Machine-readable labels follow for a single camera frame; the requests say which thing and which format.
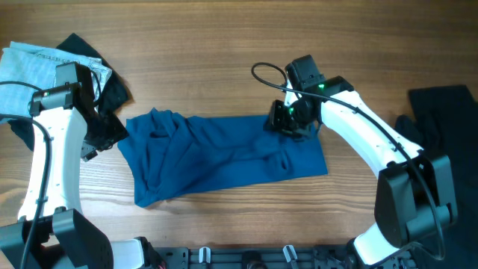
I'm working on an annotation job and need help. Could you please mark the blue t-shirt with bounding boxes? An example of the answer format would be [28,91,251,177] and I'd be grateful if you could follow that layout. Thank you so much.
[118,109,328,208]

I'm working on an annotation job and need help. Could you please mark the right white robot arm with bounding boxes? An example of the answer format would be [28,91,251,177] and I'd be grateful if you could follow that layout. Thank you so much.
[266,55,458,268]

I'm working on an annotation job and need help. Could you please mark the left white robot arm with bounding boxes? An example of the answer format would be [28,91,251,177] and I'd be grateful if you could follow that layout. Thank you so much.
[1,62,161,268]

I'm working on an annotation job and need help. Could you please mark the black folded garment left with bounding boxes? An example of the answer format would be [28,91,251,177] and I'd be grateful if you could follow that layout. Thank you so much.
[8,33,130,151]

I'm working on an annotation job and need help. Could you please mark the light blue folded jeans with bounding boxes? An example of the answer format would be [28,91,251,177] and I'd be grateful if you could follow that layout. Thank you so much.
[0,42,112,117]

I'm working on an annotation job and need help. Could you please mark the black garment right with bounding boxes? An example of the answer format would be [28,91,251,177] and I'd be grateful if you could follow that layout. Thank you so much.
[395,84,477,268]

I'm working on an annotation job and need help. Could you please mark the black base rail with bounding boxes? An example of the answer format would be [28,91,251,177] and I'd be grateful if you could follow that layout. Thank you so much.
[146,244,360,269]

